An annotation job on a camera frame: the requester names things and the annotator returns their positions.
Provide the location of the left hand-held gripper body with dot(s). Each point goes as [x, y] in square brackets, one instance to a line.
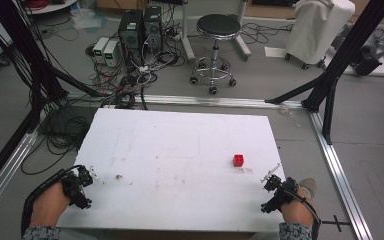
[71, 186]

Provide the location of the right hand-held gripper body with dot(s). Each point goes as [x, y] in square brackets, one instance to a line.
[288, 191]

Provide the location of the person's right hand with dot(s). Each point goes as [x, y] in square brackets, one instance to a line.
[298, 211]

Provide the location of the person's left hand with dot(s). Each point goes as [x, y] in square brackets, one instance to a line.
[48, 206]

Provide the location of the person's grey shoe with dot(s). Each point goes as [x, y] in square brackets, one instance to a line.
[309, 186]

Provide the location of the red toy block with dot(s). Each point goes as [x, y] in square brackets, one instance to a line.
[238, 161]

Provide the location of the black floor mat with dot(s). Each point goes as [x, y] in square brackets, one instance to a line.
[70, 120]

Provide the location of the white power supply box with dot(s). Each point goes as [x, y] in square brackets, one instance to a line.
[100, 48]
[111, 53]

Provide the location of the black computer tower green label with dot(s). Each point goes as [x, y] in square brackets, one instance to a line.
[130, 33]

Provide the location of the black device on white board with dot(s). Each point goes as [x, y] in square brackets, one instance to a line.
[368, 60]

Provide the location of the clear plastic bag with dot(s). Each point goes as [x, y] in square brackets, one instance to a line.
[88, 18]

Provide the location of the white cloth covered cart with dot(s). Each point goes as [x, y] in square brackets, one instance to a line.
[316, 30]

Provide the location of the white table stand legs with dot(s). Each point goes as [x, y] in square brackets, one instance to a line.
[188, 43]

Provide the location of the black round stool on wheels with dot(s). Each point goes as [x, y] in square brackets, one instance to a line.
[218, 25]

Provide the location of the round white table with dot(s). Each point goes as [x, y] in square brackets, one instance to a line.
[51, 6]

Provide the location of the aluminium floor rail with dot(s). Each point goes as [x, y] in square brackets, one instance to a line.
[340, 173]
[213, 101]
[3, 173]

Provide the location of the black frame beam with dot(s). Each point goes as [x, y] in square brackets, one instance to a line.
[3, 156]

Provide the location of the black diagonal frame brace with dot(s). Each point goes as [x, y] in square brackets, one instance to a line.
[330, 110]
[295, 90]

